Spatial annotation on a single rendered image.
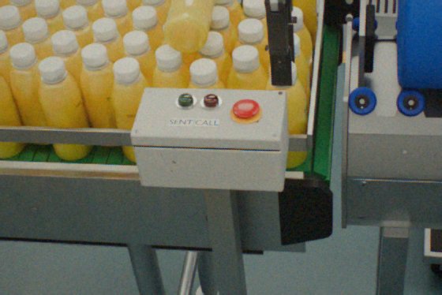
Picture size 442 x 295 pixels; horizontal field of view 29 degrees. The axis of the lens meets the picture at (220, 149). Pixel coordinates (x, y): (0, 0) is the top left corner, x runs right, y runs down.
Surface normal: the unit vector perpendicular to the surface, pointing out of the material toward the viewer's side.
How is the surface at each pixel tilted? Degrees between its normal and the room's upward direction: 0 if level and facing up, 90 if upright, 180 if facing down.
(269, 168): 90
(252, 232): 90
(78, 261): 0
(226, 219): 90
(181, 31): 91
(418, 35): 79
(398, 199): 110
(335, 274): 0
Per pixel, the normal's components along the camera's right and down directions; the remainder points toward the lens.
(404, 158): -0.16, 0.41
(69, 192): -0.14, 0.70
